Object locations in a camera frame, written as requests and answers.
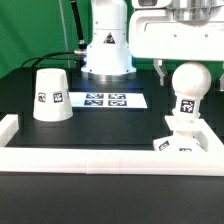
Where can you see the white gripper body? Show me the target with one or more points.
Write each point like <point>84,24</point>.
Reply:
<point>177,29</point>

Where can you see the white lamp bulb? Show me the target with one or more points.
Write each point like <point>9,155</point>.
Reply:
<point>190,81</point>

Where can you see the white marker sheet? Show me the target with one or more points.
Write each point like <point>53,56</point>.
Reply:
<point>108,100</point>

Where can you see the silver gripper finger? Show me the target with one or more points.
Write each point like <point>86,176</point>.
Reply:
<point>162,71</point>
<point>219,83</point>

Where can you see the white U-shaped frame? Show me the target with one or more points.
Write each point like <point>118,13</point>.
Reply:
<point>50,160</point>

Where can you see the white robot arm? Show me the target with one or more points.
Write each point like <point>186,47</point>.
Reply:
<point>108,54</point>

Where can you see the white lamp shade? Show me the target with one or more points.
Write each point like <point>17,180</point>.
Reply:
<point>52,102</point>

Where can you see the white lamp base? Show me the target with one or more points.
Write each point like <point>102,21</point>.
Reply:
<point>182,138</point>

